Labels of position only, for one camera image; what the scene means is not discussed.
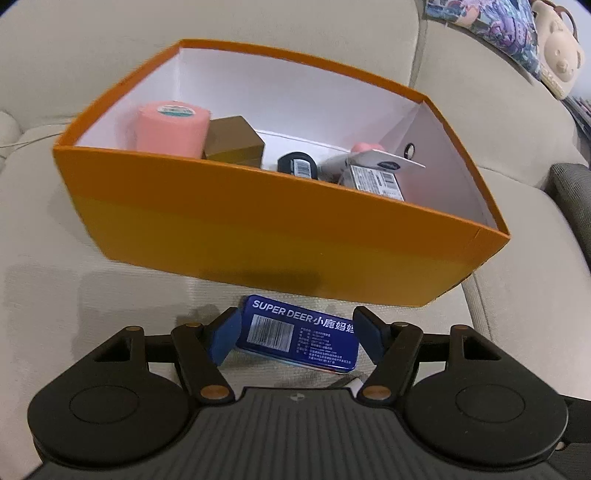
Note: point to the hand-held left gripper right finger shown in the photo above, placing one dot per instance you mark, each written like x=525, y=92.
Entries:
x=371, y=339

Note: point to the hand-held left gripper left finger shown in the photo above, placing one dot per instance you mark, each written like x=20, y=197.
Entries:
x=226, y=337

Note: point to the blue tin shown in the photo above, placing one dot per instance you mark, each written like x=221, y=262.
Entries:
x=300, y=334

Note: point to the orange cardboard box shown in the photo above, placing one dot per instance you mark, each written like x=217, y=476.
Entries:
x=254, y=230

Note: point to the silver labelled packet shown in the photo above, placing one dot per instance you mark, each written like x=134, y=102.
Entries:
x=376, y=182

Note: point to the dark blue tube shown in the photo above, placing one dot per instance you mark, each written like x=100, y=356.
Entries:
x=298, y=165

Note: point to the pink tape roll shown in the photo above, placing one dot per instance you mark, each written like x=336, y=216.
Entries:
x=171, y=131

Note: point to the white plastic wrapper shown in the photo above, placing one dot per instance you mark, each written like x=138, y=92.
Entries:
x=347, y=384

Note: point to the beige sofa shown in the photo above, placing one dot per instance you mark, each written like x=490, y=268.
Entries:
x=69, y=286

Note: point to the small brown box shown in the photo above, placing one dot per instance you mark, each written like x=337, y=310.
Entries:
x=233, y=141

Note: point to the grey knitted cushion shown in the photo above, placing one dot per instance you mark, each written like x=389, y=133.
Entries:
x=570, y=198

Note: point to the beige pillow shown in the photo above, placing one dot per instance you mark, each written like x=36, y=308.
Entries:
x=8, y=129

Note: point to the colourful patterned cushion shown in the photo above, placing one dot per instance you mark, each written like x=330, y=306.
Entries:
x=489, y=27

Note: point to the beige bear-shaped bag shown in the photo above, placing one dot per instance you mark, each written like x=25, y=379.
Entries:
x=558, y=60

